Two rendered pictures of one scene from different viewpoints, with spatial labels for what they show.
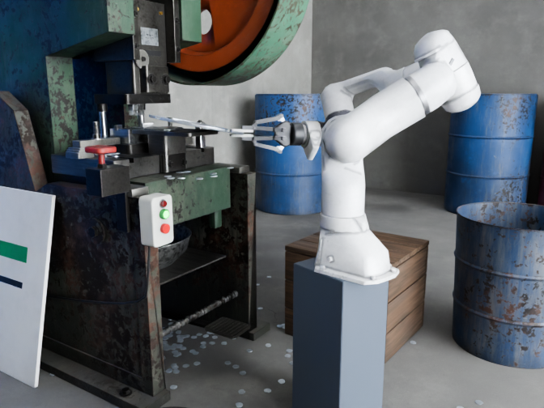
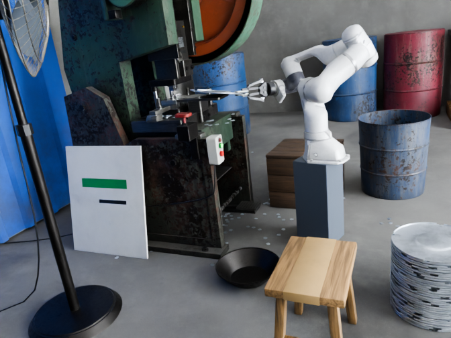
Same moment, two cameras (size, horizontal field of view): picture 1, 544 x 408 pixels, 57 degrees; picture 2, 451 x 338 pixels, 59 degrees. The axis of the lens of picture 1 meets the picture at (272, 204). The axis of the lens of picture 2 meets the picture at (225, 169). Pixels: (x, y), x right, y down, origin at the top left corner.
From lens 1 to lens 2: 0.77 m
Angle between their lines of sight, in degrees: 10
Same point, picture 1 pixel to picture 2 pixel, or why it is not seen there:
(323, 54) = not seen: hidden behind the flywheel
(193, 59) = not seen: hidden behind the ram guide
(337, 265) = (319, 157)
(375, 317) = (338, 182)
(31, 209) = (124, 156)
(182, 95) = not seen: hidden behind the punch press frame
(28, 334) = (137, 229)
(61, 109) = (129, 93)
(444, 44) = (359, 33)
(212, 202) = (226, 136)
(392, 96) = (339, 65)
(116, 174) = (192, 127)
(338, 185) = (315, 115)
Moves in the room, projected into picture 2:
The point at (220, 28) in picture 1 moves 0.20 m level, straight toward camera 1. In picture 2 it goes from (207, 27) to (215, 26)
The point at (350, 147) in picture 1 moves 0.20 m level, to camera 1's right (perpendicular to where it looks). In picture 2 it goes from (325, 95) to (367, 89)
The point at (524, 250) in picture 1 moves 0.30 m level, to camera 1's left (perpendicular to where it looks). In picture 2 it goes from (401, 135) to (352, 143)
